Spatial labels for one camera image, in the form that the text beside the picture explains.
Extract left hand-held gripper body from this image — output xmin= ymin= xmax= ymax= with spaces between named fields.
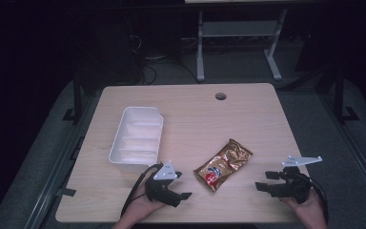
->
xmin=144 ymin=159 xmax=183 ymax=208

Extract black metal stand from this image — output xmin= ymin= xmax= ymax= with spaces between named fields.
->
xmin=334 ymin=65 xmax=360 ymax=126
xmin=62 ymin=77 xmax=84 ymax=126

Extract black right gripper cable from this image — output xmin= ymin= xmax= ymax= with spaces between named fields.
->
xmin=307 ymin=177 xmax=330 ymax=223

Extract gold snack packet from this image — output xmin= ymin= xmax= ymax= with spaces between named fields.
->
xmin=193 ymin=137 xmax=254 ymax=194

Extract white plastic bin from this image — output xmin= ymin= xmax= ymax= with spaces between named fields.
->
xmin=108 ymin=106 xmax=165 ymax=167

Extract person's right hand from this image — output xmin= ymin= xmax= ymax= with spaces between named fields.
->
xmin=280 ymin=188 xmax=328 ymax=225

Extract black floor cables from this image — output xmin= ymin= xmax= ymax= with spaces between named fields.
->
xmin=128 ymin=33 xmax=198 ymax=86

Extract white metal desk frame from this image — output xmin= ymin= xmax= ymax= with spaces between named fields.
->
xmin=195 ymin=9 xmax=289 ymax=83

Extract black table edge bracket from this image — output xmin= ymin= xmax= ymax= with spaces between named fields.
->
xmin=56 ymin=187 xmax=77 ymax=198

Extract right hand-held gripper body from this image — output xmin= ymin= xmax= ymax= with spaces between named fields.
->
xmin=266 ymin=155 xmax=324 ymax=205

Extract person's left hand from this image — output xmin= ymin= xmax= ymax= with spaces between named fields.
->
xmin=124 ymin=183 xmax=169 ymax=223

